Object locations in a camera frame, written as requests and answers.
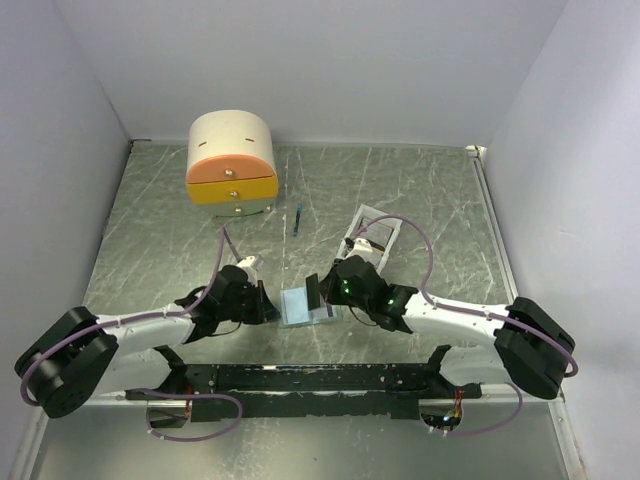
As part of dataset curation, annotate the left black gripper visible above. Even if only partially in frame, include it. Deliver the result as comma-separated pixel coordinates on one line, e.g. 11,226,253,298
219,279,281,324

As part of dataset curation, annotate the black credit card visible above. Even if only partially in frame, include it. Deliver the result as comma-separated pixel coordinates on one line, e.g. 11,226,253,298
305,273,322,311

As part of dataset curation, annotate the mint green card holder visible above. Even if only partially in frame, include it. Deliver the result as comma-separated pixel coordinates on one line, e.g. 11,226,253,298
280,287,342,328

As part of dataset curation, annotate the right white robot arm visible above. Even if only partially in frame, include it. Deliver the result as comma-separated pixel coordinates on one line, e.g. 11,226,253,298
319,256,577,400

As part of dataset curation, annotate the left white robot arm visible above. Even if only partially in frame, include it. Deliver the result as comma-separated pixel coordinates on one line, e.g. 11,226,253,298
14,265,280,419

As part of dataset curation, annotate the blue pen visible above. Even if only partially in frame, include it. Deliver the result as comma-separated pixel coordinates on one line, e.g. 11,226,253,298
292,202,303,238

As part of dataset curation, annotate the white plastic tray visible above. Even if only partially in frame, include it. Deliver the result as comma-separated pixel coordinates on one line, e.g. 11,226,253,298
336,204,402,274

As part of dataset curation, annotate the black base bar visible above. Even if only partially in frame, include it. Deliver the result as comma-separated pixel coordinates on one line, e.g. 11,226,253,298
157,363,481,420

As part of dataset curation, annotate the beige mini drawer cabinet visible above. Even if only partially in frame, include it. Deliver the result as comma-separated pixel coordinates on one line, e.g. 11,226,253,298
185,110,279,217

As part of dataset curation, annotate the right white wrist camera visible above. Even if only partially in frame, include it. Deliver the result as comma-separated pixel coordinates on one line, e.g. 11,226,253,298
344,237,374,259

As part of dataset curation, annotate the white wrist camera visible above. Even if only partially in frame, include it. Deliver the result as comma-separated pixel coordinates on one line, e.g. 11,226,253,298
236,255,264,284
344,237,374,259

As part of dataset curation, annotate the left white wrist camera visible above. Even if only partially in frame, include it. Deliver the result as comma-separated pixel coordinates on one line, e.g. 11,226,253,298
236,255,264,284

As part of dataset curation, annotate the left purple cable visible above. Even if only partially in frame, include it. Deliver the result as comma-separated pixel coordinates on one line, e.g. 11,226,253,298
19,227,251,406

